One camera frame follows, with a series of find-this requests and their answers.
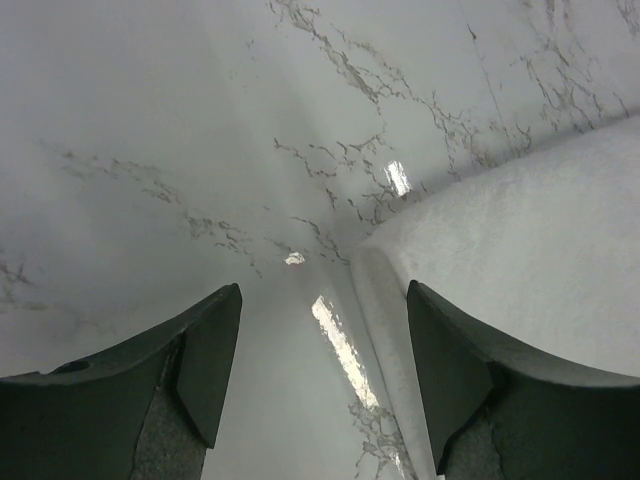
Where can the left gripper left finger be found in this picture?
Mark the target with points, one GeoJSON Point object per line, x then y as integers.
{"type": "Point", "coordinates": [146, 408]}

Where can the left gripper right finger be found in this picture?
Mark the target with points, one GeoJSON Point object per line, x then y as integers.
{"type": "Point", "coordinates": [498, 408]}

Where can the white towel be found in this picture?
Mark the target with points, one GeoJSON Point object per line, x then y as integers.
{"type": "Point", "coordinates": [544, 248]}

